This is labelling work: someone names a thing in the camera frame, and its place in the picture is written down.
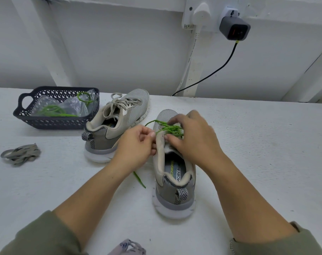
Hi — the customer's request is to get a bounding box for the gray sneaker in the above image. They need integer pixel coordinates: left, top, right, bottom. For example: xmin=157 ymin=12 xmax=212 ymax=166
xmin=81 ymin=89 xmax=150 ymax=163
xmin=152 ymin=109 xmax=197 ymax=219

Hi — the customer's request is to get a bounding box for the clear plastic bag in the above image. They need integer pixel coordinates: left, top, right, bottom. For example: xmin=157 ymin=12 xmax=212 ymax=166
xmin=31 ymin=90 xmax=98 ymax=117

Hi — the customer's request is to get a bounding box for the white cable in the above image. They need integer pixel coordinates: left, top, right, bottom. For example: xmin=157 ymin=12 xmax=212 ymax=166
xmin=177 ymin=27 xmax=200 ymax=96

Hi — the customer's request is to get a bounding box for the white wall socket plate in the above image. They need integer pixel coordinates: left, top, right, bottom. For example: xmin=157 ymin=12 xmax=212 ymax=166
xmin=182 ymin=0 xmax=252 ymax=31

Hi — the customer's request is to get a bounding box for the beige shoelace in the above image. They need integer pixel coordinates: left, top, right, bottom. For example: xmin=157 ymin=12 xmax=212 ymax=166
xmin=0 ymin=143 xmax=42 ymax=167
xmin=105 ymin=93 xmax=143 ymax=120

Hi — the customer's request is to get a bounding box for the white plug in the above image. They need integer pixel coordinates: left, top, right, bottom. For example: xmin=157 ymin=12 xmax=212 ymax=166
xmin=191 ymin=1 xmax=213 ymax=28

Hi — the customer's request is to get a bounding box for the person's left hand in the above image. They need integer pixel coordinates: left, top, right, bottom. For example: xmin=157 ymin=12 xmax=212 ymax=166
xmin=112 ymin=125 xmax=157 ymax=174

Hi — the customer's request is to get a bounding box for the dark plastic lattice basket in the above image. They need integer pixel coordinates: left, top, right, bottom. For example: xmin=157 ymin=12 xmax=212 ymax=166
xmin=13 ymin=86 xmax=100 ymax=130

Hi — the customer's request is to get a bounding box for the person's right hand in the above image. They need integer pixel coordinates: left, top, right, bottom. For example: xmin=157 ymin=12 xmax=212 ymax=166
xmin=166 ymin=110 xmax=226 ymax=173

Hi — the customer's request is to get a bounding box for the green shoelace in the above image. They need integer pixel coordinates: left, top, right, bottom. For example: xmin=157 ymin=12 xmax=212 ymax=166
xmin=133 ymin=119 xmax=184 ymax=189
xmin=36 ymin=91 xmax=95 ymax=117

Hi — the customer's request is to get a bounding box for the gray patterned garment piece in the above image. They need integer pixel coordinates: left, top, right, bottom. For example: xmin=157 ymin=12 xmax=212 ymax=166
xmin=109 ymin=239 xmax=147 ymax=255

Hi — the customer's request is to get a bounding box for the gray charger adapter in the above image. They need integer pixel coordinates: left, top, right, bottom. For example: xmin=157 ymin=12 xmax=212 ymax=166
xmin=219 ymin=15 xmax=251 ymax=41

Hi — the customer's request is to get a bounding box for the person's left forearm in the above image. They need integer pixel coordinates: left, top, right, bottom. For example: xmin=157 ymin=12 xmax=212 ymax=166
xmin=0 ymin=161 xmax=131 ymax=255

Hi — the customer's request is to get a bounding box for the black cable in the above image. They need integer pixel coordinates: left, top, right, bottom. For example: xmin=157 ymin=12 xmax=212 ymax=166
xmin=172 ymin=41 xmax=240 ymax=97

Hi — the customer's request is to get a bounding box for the person's right forearm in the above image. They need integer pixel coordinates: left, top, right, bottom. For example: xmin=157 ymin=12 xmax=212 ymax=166
xmin=208 ymin=154 xmax=322 ymax=255

